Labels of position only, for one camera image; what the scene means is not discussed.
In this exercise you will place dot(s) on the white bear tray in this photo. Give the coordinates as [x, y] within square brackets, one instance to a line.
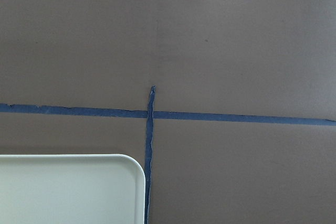
[75, 188]

